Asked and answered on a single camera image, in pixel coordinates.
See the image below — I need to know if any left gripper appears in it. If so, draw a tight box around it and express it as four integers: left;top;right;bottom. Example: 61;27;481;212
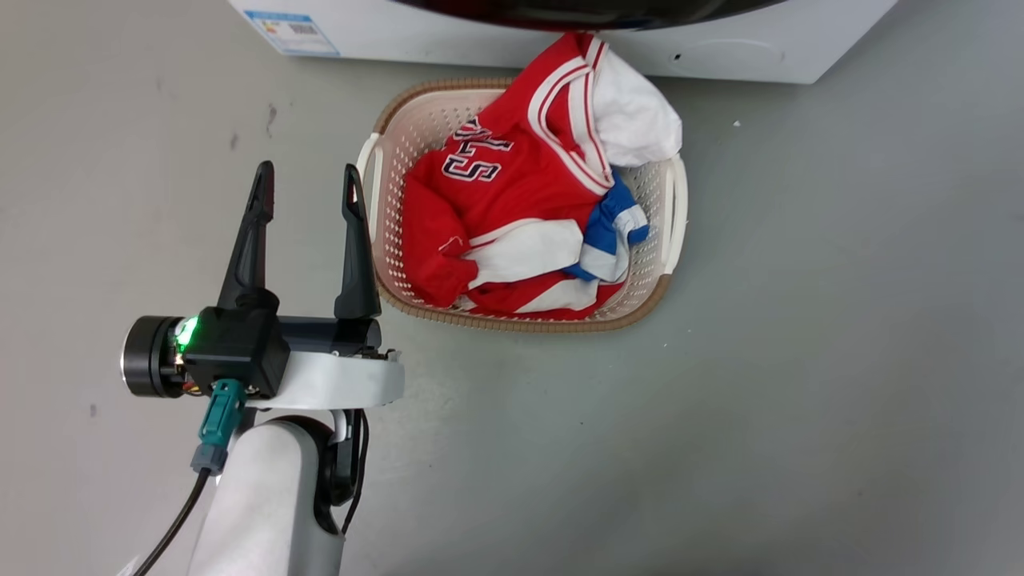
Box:
120;161;406;411

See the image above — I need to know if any dark washing machine door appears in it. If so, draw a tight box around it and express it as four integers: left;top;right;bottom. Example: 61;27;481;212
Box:
392;0;789;33

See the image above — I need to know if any white washing machine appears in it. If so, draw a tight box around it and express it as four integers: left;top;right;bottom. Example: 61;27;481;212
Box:
228;0;900;85

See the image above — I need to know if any beige perforated laundry basket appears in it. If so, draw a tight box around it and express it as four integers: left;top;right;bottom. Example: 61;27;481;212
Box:
356;78;689;334

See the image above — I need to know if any blue energy label sticker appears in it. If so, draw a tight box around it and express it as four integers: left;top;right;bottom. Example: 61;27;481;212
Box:
243;10;341;57

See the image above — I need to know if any red jersey with white trim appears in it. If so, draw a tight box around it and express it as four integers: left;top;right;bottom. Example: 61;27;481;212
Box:
401;32;628;321

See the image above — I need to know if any blue and white garment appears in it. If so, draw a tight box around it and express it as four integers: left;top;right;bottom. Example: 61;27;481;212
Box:
565;174;650;283

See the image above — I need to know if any white cloth garment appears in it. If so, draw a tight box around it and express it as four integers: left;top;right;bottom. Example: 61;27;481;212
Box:
593;46;683;169

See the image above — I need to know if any black cable with teal connector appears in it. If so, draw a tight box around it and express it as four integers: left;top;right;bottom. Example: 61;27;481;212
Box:
132;379;246;576

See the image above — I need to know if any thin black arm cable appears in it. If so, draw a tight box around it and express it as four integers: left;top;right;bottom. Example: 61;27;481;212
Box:
340;410;370;535

